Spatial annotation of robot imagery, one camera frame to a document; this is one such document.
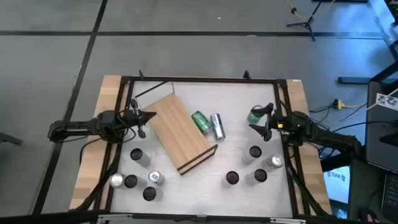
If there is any blue-tab silver-top can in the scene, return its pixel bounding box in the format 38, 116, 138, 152
147, 169, 165, 186

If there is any black tripod stand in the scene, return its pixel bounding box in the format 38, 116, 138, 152
285, 0, 324, 42

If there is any dark stand foot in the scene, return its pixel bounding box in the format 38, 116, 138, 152
0, 132, 24, 146

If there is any silver blue slim can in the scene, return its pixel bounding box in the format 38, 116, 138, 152
210, 113, 226, 141

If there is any black keyboard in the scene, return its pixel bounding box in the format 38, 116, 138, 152
381, 172, 398, 223

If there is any black cable bundle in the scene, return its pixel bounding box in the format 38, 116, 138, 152
74, 146, 122, 212
285, 146, 332, 217

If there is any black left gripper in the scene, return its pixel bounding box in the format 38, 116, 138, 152
123, 107, 157, 139

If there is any black floor cable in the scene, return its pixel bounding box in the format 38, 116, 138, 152
329, 119, 398, 133

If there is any green Sprite can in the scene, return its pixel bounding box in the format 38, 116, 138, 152
247, 105, 265, 124

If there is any black table foot bar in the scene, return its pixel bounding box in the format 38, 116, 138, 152
338, 76, 374, 85

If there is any green soda can lying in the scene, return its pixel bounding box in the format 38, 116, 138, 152
190, 110, 213, 136

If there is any white number label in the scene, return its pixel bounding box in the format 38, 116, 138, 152
375, 92, 398, 112

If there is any black-top Celsius can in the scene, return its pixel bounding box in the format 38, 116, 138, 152
241, 145, 263, 166
221, 170, 240, 189
142, 186, 164, 202
129, 147, 152, 169
245, 168, 268, 187
124, 174, 147, 190

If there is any white SA6 sign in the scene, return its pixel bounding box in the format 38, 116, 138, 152
323, 166, 351, 205

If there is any black metal table frame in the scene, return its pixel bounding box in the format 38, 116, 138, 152
93, 70, 312, 218

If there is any wooden tray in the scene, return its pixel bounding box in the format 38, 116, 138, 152
134, 80, 218, 175

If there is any yellow cable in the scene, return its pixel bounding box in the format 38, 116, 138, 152
287, 0, 336, 19

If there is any black rig crossbar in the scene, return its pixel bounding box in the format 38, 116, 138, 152
0, 208, 398, 224

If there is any silver-top slim can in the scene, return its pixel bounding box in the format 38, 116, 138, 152
109, 172, 126, 189
261, 154, 284, 172

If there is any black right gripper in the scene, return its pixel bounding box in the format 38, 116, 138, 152
248, 102, 289, 142

